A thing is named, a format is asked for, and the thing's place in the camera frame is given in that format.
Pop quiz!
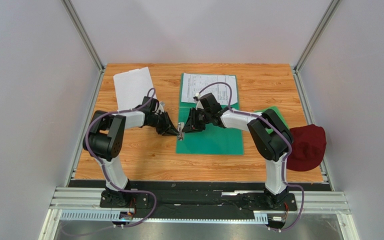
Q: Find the right aluminium frame post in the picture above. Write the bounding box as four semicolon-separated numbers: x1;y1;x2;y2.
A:
293;0;342;74

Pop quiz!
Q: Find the purple cable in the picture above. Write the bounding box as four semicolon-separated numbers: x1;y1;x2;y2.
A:
82;87;158;229
195;81;306;232

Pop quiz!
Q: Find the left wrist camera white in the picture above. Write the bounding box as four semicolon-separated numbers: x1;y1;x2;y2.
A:
156;101;165;113

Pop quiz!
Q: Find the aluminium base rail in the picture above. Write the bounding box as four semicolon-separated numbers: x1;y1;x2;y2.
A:
49;187;351;225

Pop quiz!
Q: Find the metal folder clip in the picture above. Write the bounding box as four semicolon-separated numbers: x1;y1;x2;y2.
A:
177;122;185;141

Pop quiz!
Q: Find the printed paper sheet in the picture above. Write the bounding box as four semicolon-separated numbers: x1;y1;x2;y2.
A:
179;73;240;107

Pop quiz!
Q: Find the green file folder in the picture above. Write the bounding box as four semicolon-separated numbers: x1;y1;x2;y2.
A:
175;73;244;156

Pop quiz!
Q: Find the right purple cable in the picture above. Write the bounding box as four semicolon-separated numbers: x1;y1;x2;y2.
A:
195;81;306;232

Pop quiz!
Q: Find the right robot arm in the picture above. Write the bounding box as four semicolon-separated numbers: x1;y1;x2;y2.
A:
182;93;294;209

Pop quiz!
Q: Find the white paper sheet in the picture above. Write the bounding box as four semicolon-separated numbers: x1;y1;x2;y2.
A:
113;67;154;111

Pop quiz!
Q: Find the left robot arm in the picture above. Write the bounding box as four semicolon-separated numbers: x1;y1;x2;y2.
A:
82;96;179;208

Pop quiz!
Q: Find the green folded cloth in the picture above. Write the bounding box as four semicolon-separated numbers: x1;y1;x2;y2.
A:
255;106;290;133

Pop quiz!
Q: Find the aluminium frame post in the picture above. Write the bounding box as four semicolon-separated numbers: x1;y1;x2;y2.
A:
61;0;105;72
293;0;342;74

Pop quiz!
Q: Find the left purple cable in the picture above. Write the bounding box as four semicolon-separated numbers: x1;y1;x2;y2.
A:
82;87;158;229

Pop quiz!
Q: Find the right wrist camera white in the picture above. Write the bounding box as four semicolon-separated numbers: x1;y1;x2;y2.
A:
193;92;204;110

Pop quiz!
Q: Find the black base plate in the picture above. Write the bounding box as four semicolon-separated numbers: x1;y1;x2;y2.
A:
99;181;294;218

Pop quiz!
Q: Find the dark red hat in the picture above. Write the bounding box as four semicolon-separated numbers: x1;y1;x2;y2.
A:
286;124;327;172

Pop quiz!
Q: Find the left aluminium frame post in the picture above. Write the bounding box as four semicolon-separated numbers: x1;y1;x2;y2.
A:
61;0;105;72

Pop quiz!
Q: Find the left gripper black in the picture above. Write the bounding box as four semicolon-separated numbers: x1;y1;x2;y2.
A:
147;111;179;137

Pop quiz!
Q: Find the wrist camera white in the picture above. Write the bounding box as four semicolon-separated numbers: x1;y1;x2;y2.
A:
156;101;165;113
193;92;204;110

